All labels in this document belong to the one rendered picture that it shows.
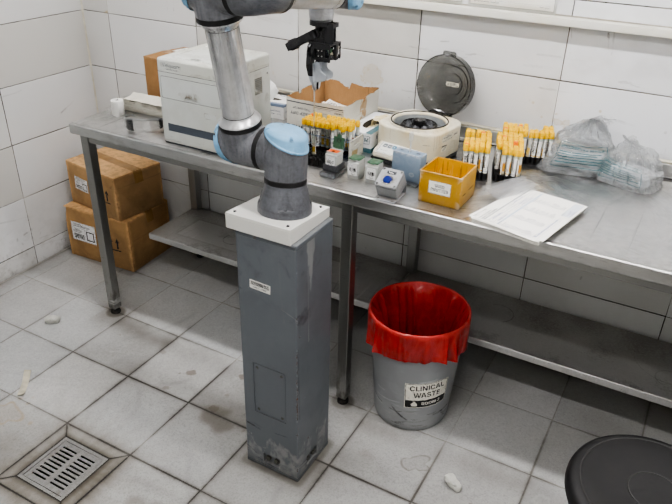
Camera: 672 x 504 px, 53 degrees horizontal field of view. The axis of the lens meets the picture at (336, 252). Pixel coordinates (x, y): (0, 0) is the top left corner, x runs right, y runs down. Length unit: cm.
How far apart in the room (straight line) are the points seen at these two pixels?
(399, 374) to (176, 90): 122
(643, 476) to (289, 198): 105
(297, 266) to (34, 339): 158
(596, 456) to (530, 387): 121
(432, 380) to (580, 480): 91
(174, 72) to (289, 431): 123
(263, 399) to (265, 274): 46
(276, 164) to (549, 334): 130
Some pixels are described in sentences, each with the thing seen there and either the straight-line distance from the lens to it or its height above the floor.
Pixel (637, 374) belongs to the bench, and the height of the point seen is 27.
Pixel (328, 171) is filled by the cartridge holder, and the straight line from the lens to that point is 220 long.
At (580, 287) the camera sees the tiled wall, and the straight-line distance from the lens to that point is 274.
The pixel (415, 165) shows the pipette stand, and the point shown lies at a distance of 214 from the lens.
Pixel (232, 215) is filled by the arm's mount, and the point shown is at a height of 92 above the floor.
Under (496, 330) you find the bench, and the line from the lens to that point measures 259.
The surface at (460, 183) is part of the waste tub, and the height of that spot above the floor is 96.
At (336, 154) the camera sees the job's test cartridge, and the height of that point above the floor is 95.
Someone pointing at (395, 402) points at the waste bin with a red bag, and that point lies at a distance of 243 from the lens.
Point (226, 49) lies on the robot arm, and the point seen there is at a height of 135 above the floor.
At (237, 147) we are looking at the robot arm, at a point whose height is 109.
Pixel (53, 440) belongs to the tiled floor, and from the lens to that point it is 262.
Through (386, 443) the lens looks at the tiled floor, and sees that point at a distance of 246.
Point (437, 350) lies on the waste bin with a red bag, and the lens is 225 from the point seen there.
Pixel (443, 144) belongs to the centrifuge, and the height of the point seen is 95.
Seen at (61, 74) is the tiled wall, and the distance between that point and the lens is 357.
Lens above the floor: 173
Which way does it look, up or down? 29 degrees down
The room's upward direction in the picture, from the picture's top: 2 degrees clockwise
